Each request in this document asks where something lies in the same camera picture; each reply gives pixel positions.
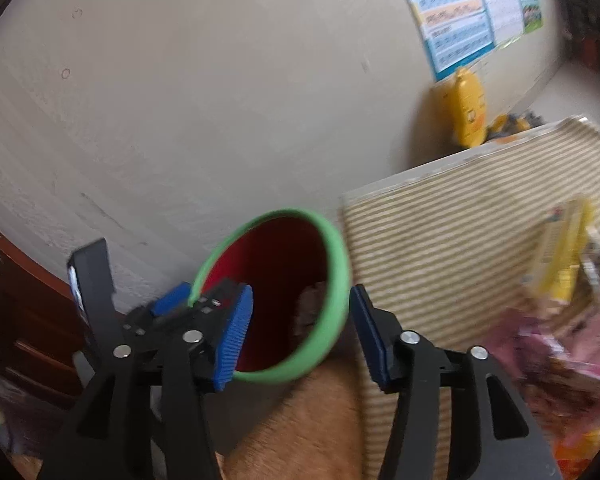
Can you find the striped woven mat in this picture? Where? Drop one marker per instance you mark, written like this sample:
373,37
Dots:
430,240

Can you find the brown wooden cabinet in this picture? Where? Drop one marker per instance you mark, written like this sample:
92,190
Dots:
25,320

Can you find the crumpled grey wrapper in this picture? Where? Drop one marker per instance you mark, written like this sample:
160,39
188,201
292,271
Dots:
311,310

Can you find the yellow and black toy truck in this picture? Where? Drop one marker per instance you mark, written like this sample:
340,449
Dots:
510,127

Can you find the red bin with green rim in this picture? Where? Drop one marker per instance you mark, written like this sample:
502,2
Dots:
280,270

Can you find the tan fuzzy mat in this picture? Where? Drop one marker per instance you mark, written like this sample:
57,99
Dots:
300,425

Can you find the pink wrapper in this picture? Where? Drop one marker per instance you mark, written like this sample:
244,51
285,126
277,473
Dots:
555,350

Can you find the orange wrapper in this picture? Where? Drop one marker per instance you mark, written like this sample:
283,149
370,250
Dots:
580,447

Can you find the yellow cardboard box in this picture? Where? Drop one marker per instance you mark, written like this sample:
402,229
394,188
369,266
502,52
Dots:
562,255

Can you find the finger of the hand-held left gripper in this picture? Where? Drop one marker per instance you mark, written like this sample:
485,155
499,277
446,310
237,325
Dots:
215,294
172,297

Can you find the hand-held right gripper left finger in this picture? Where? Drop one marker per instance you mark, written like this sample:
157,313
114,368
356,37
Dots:
234,335

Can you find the yellow plastic toy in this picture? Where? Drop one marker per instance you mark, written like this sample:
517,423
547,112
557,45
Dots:
467,110

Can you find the blue banded wall poster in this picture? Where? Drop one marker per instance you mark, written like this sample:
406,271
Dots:
455,25

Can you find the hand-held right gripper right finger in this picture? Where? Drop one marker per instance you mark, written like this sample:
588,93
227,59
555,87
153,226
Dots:
369,340

